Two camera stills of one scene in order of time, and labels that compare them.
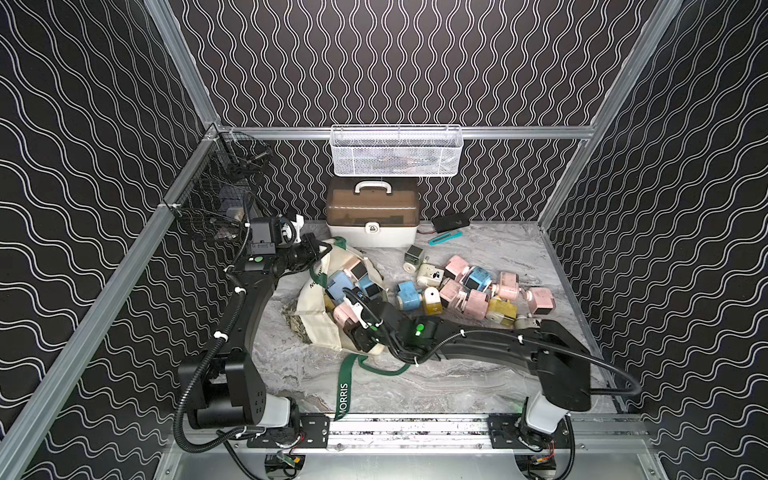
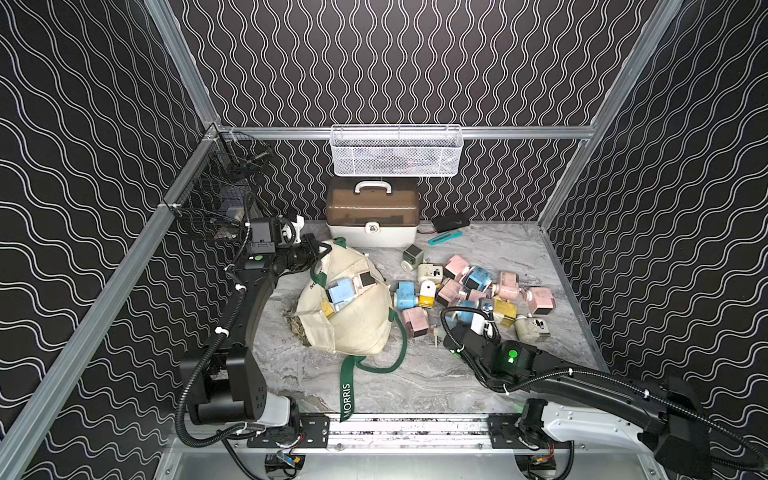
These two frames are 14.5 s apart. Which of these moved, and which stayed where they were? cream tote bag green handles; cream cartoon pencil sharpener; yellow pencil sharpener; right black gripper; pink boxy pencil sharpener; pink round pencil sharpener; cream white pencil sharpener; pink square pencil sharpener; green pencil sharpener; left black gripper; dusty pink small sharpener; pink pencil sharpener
Moved: right black gripper; yellow pencil sharpener; dusty pink small sharpener; cream tote bag green handles
Stayed: cream white pencil sharpener; pink round pencil sharpener; left black gripper; green pencil sharpener; cream cartoon pencil sharpener; pink boxy pencil sharpener; pink pencil sharpener; pink square pencil sharpener
